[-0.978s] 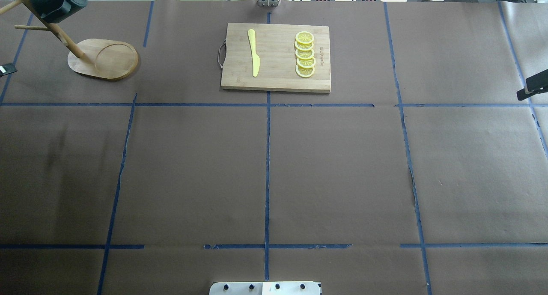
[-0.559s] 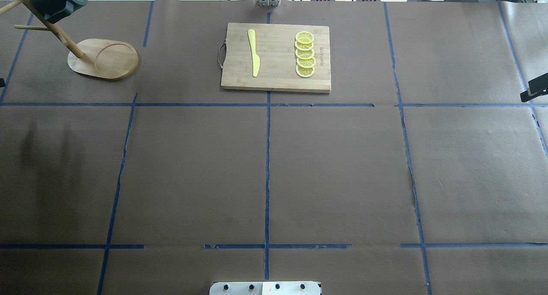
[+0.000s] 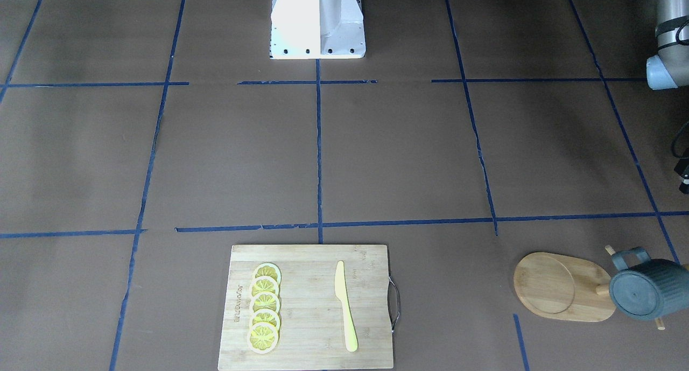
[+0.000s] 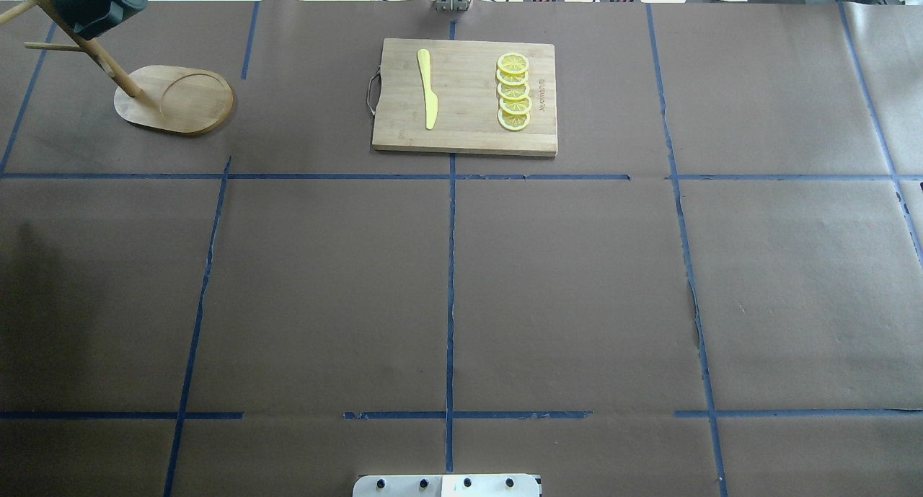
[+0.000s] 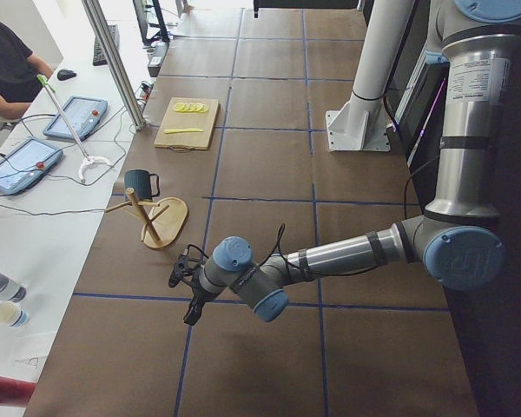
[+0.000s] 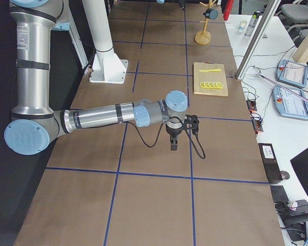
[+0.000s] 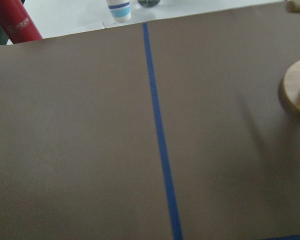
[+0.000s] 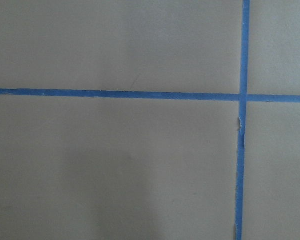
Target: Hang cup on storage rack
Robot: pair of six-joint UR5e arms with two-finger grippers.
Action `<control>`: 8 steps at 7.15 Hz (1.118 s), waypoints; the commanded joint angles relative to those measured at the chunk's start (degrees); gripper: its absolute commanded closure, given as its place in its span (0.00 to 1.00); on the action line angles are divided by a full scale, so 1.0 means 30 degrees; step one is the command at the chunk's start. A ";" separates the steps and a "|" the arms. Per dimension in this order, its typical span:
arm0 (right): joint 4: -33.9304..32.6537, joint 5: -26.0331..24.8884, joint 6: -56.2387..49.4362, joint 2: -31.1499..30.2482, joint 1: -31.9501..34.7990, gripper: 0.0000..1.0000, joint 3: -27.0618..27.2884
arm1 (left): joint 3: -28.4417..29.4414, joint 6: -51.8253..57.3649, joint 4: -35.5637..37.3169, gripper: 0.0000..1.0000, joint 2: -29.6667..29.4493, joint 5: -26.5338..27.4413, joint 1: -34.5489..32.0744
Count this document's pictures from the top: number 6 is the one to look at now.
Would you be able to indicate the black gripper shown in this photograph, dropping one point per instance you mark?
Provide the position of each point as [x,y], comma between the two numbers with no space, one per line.
[181,4]
[174,132]

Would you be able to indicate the blue cup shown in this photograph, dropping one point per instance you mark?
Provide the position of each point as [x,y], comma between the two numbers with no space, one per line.
[211,13]

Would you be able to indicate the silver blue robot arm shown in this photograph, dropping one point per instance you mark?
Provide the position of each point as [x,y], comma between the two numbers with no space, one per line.
[34,124]
[163,1]

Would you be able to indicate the wooden cup storage rack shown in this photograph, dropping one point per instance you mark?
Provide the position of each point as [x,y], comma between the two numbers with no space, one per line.
[203,37]

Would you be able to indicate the white paper cup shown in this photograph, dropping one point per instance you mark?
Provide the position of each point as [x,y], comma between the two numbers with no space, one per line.
[242,25]

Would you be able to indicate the red fire extinguisher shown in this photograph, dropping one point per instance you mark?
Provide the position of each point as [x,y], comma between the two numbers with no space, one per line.
[228,8]

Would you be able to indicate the lemon slice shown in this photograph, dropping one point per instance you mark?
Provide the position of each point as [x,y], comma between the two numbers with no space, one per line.
[215,85]
[219,85]
[202,85]
[207,85]
[211,84]

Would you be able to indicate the wooden cutting board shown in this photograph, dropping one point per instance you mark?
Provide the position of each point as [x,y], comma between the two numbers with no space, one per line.
[199,77]

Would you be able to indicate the clear water bottle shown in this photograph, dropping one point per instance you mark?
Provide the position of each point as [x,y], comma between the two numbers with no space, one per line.
[252,23]

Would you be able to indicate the yellow plastic knife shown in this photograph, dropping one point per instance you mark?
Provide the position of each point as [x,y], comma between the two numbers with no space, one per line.
[209,70]

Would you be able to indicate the lower orange black connector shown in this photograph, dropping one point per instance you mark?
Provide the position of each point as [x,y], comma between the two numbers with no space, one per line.
[257,123]

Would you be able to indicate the orange black connector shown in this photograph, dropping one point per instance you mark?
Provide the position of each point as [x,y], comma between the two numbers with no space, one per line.
[257,123]
[251,104]

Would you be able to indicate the upper orange black connector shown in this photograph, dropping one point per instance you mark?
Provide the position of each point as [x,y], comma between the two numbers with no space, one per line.
[251,104]

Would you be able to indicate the black box with label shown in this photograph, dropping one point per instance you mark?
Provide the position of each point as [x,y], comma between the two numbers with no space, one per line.
[270,163]

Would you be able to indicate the black flat pad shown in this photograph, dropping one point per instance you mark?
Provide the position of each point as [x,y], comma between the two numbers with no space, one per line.
[279,194]

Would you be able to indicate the grey office chair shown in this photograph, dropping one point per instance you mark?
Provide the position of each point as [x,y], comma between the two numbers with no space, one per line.
[295,13]

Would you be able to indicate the lower teach pendant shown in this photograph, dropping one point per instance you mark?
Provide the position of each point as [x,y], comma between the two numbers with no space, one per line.
[290,104]

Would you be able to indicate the teach pendant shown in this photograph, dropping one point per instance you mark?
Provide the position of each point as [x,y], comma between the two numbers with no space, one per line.
[292,73]
[290,104]

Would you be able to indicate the upper teach pendant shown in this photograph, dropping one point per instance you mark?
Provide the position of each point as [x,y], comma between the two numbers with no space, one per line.
[292,73]

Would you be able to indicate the black monitor stand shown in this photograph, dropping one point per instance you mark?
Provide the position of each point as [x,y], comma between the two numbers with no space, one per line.
[294,219]

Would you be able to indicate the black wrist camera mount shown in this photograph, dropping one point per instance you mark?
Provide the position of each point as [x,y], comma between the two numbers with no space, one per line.
[191,122]

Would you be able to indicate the aluminium frame post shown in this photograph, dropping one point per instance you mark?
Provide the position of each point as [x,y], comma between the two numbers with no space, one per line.
[265,20]

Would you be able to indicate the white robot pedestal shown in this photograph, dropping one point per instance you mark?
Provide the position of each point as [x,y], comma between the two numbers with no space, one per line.
[107,67]

